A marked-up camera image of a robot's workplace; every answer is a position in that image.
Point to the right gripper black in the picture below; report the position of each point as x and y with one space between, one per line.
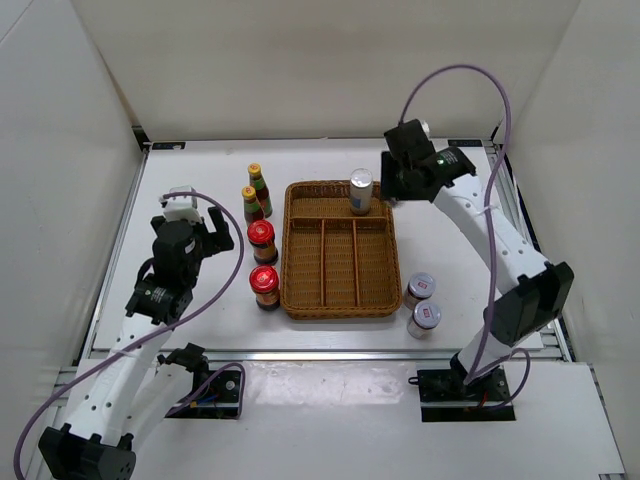
388 187

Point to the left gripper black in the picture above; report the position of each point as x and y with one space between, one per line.
216 241

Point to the blue-label pellet jar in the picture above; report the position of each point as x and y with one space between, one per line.
360 191

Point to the white-lid spice jar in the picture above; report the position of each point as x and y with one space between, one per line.
420 286
425 317

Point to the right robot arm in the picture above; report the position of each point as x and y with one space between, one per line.
526 290

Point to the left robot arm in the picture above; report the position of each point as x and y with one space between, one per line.
136 387

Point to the near yellow-cap sauce bottle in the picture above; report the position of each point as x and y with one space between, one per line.
252 208

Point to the yellow-cap sauce bottle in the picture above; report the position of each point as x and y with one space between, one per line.
258 182
252 208

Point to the far red-lid chili jar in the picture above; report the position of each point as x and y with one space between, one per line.
261 236

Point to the red-lid chili jar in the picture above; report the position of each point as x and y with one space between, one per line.
264 282
261 236

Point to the far yellow-cap sauce bottle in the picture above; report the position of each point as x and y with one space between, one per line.
258 182

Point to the near red-lid chili jar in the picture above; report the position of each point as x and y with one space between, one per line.
264 282

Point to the wicker basket tray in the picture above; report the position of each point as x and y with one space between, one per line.
335 264

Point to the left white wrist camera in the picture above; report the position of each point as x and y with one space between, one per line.
181 207

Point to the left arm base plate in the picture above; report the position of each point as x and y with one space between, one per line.
216 395

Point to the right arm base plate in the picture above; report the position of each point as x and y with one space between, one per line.
443 399

